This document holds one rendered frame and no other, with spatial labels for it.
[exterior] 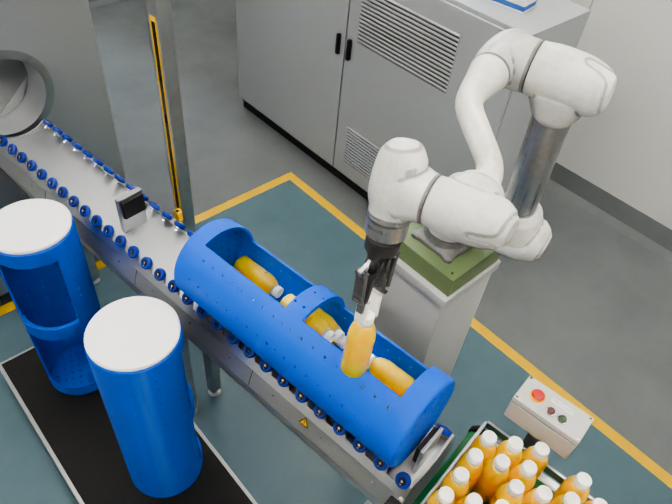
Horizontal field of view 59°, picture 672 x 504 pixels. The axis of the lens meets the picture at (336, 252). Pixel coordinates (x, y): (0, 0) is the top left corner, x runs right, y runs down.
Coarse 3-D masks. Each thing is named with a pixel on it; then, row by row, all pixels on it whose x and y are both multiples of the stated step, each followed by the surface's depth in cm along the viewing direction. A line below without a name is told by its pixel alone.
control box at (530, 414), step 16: (528, 384) 168; (512, 400) 166; (528, 400) 165; (544, 400) 165; (560, 400) 166; (512, 416) 170; (528, 416) 165; (544, 416) 162; (576, 416) 162; (528, 432) 169; (544, 432) 164; (560, 432) 160; (576, 432) 159; (560, 448) 163
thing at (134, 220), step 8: (128, 192) 214; (136, 192) 214; (120, 200) 210; (128, 200) 212; (136, 200) 214; (120, 208) 212; (128, 208) 213; (136, 208) 216; (144, 208) 219; (120, 216) 215; (128, 216) 215; (136, 216) 220; (144, 216) 224; (120, 224) 219; (128, 224) 219; (136, 224) 223
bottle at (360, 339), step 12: (360, 324) 136; (372, 324) 137; (348, 336) 139; (360, 336) 137; (372, 336) 138; (348, 348) 140; (360, 348) 138; (372, 348) 141; (348, 360) 142; (360, 360) 141; (348, 372) 144; (360, 372) 144
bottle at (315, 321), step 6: (288, 294) 174; (282, 300) 173; (288, 300) 173; (312, 318) 169; (318, 318) 169; (312, 324) 168; (318, 324) 168; (324, 324) 169; (318, 330) 168; (324, 330) 168
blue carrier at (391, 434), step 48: (192, 240) 181; (240, 240) 202; (192, 288) 180; (240, 288) 171; (288, 288) 195; (240, 336) 174; (288, 336) 162; (384, 336) 174; (336, 384) 154; (384, 384) 150; (432, 384) 150; (384, 432) 148
